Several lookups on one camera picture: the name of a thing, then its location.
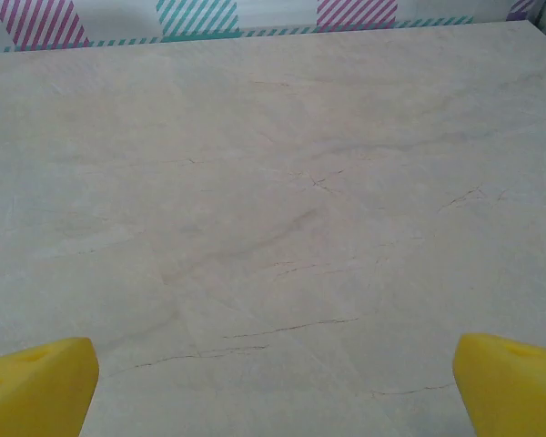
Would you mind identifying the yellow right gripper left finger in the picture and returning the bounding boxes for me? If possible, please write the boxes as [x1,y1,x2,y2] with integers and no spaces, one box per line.
[0,336,100,437]

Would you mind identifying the plaid patterned backdrop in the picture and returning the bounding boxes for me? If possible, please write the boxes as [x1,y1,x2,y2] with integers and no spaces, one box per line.
[0,0,546,54]

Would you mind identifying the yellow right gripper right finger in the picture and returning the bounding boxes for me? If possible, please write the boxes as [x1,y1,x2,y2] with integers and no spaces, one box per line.
[451,332,546,437]

